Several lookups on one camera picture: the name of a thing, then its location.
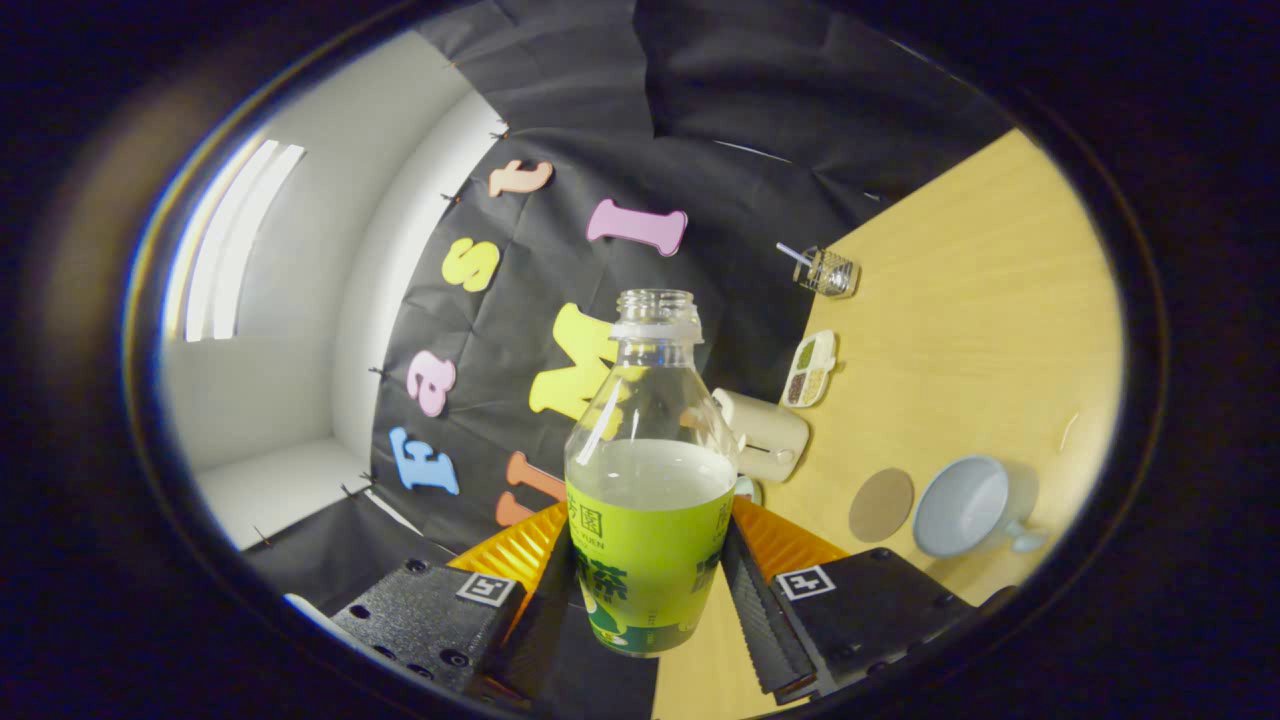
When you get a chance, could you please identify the ceiling light panel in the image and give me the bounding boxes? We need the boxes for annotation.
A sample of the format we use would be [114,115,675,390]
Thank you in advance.
[165,138,306,344]

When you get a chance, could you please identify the black backdrop cloth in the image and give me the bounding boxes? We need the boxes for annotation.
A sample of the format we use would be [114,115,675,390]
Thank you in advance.
[240,0,1016,720]

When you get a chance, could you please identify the white toaster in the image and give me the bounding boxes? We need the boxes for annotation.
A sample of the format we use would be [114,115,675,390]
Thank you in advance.
[710,387,811,484]

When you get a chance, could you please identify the wooden table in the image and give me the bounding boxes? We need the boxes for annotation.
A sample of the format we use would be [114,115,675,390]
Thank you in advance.
[650,127,1126,720]

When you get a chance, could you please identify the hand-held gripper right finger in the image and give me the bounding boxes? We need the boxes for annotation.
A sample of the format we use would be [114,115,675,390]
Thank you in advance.
[720,497,1016,704]

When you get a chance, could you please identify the round brown coaster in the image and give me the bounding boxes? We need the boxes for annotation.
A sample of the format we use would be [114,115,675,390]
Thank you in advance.
[848,467,916,544]

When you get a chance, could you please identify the pale blue cup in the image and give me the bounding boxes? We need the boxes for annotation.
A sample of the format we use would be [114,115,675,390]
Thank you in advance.
[912,455,1048,559]

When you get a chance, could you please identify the wire mesh holder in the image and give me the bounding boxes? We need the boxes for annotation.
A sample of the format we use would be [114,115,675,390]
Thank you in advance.
[795,246,860,299]

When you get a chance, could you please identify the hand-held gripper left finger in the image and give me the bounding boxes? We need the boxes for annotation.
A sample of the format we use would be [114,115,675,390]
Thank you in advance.
[330,500,581,706]

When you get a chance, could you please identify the clear juice bottle green label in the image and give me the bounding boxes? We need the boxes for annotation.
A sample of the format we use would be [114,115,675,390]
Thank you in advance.
[565,289,741,658]

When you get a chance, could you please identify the white divided snack tray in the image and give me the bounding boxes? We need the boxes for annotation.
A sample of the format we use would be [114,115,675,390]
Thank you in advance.
[780,330,838,409]

